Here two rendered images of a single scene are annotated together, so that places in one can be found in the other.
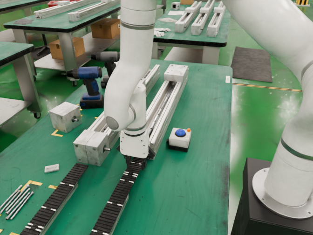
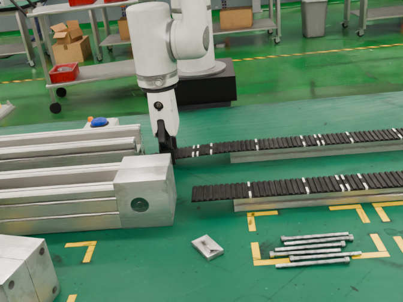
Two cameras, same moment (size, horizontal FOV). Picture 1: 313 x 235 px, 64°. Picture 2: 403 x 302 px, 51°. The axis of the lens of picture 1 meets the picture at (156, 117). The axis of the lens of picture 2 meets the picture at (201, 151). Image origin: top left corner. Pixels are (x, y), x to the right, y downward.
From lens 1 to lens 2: 125 cm
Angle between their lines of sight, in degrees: 85
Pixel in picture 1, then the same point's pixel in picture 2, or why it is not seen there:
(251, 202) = (217, 76)
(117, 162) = not seen: hidden behind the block
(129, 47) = not seen: outside the picture
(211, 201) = (206, 115)
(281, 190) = (211, 53)
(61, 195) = (273, 185)
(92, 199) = (251, 178)
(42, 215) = (320, 186)
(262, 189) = (201, 72)
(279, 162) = not seen: hidden behind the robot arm
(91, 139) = (148, 164)
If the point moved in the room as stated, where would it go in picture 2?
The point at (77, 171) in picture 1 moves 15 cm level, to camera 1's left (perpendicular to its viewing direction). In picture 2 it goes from (214, 190) to (241, 237)
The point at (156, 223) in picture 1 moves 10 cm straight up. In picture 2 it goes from (255, 132) to (253, 94)
